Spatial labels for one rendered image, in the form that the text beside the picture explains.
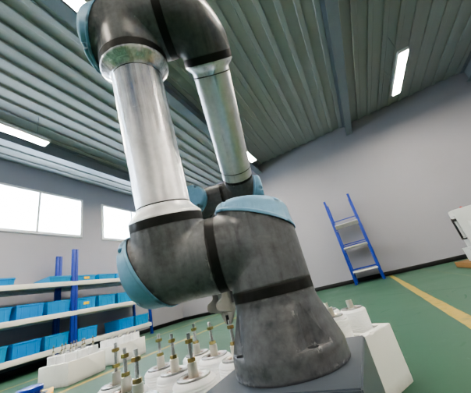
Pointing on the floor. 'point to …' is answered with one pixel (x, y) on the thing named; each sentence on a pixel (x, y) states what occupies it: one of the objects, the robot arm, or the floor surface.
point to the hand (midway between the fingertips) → (230, 317)
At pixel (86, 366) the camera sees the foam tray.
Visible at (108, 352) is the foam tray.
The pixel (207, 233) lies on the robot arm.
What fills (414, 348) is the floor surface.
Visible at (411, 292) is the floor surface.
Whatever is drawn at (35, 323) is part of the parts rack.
